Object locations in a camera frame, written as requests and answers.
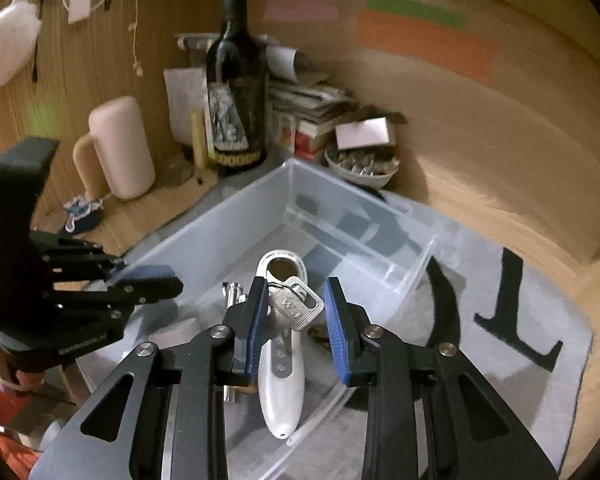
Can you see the rolled white paper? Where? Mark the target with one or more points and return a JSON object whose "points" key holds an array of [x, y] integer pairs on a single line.
{"points": [[282, 62]]}

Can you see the white paper sheet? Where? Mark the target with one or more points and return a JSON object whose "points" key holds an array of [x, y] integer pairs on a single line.
{"points": [[185, 100]]}

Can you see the red clothing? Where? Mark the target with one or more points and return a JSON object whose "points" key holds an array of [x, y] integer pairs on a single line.
{"points": [[0, 455]]}

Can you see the clear plastic storage bin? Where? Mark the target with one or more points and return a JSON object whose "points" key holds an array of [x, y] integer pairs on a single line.
{"points": [[230, 220]]}

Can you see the stack of books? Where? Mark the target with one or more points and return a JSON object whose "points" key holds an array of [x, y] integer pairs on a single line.
{"points": [[305, 105]]}

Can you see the dark wine bottle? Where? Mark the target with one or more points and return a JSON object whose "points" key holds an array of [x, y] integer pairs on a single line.
{"points": [[235, 65]]}

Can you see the orange paper sheet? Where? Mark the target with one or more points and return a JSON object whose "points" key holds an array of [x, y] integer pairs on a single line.
{"points": [[425, 47]]}

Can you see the white bottle opener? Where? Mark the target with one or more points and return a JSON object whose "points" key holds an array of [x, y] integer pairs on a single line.
{"points": [[285, 410]]}

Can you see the blue white crochet pouch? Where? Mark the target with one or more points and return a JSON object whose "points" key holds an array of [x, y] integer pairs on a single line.
{"points": [[82, 217]]}

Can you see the silver key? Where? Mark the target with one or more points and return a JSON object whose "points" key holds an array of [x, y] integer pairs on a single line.
{"points": [[295, 307]]}

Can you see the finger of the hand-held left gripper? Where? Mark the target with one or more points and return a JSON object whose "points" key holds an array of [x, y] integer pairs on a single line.
{"points": [[155, 292], [150, 273]]}

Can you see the small open white box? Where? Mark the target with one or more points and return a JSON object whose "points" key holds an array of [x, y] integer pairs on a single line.
{"points": [[362, 131]]}

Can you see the green paper strip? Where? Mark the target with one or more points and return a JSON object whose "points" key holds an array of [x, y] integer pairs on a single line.
{"points": [[415, 11]]}

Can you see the white fluffy pompom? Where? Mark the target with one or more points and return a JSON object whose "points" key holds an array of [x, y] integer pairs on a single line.
{"points": [[7, 45]]}

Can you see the grey mat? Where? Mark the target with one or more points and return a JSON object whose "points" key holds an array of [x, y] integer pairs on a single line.
{"points": [[530, 385]]}

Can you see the cream tube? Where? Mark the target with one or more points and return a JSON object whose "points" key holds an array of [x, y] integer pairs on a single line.
{"points": [[199, 140]]}

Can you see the pale pink mug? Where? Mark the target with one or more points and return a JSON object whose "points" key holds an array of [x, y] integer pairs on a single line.
{"points": [[122, 145]]}

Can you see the silver metal rod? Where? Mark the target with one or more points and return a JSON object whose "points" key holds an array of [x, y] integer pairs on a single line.
{"points": [[233, 292]]}

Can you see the white bowl of small bits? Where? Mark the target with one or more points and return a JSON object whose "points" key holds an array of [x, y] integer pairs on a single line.
{"points": [[360, 180]]}

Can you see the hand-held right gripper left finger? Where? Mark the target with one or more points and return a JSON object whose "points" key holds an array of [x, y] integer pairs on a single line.
{"points": [[252, 330]]}

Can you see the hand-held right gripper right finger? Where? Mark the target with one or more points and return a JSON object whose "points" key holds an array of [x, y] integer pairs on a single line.
{"points": [[340, 340]]}

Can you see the white hanging tag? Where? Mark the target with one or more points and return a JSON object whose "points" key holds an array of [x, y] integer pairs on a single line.
{"points": [[80, 7]]}

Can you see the silver metal stand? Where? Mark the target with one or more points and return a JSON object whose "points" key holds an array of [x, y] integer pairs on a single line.
{"points": [[195, 41]]}

